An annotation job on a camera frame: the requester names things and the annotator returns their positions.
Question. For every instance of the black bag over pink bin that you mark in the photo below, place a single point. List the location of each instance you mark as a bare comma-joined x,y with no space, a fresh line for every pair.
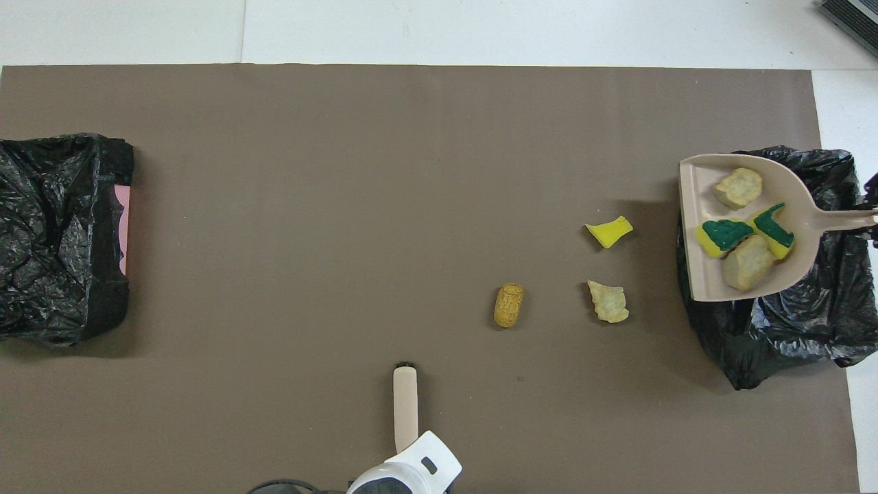
55,240

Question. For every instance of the dark ribbed device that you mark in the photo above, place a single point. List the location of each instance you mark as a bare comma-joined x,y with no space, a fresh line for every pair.
854,20

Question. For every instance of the black trash bag bin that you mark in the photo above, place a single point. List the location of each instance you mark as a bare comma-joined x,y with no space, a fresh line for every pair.
789,329

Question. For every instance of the beige plastic dustpan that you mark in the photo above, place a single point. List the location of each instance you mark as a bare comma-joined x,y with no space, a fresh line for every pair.
789,185

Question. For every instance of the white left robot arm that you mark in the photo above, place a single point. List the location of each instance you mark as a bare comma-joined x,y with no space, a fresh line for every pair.
418,466

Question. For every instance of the brown paper table mat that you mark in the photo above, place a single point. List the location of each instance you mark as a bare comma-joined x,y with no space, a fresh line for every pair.
274,206

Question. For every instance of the plain yellow sponge piece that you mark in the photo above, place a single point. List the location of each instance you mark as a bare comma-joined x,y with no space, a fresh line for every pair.
608,233

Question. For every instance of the pink plastic bin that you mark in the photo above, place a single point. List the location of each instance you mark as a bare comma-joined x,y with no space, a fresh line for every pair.
124,233

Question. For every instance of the notched yellow green sponge piece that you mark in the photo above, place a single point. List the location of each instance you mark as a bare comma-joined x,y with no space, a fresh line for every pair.
775,230

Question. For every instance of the compact yellow green sponge piece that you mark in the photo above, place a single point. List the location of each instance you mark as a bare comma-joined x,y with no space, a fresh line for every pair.
724,237

